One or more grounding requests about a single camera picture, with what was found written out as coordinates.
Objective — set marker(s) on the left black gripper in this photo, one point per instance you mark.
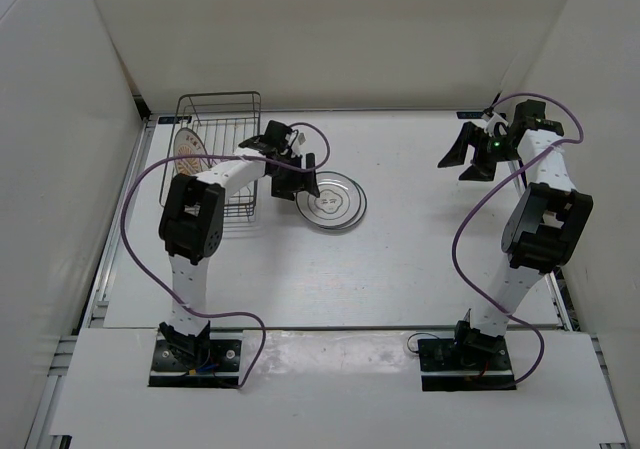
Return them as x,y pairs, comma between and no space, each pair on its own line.
305,181

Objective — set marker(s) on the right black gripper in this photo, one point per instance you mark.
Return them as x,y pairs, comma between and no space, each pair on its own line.
470,135

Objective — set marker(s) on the green-rimmed white plate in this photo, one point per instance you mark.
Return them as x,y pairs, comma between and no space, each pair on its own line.
305,205
343,202

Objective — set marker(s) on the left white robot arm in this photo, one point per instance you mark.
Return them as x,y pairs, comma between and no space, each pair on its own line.
191,225

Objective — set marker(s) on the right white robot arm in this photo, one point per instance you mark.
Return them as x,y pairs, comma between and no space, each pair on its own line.
546,224

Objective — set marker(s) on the blue corner label right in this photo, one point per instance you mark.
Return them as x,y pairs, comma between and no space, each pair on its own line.
470,114

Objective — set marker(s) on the blue corner label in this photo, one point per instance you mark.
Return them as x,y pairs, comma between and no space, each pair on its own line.
470,114
174,120

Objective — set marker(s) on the orange patterned plate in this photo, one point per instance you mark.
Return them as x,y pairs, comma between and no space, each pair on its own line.
189,145

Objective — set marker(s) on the blue corner label left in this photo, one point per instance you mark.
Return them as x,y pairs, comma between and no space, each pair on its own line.
174,120

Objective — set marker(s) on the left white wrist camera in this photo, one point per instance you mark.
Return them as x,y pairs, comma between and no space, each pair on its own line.
295,142

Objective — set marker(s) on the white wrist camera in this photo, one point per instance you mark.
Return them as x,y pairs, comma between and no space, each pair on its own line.
496,124
295,142

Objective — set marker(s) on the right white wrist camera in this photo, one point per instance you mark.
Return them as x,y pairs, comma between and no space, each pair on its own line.
496,124

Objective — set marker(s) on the wire dish rack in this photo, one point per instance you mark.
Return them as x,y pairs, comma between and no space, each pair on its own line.
222,120

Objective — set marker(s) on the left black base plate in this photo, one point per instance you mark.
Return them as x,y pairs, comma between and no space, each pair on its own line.
217,368

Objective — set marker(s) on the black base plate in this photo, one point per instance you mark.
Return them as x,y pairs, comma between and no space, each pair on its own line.
217,368
448,367

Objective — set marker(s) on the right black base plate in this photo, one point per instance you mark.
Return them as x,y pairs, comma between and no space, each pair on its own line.
448,367

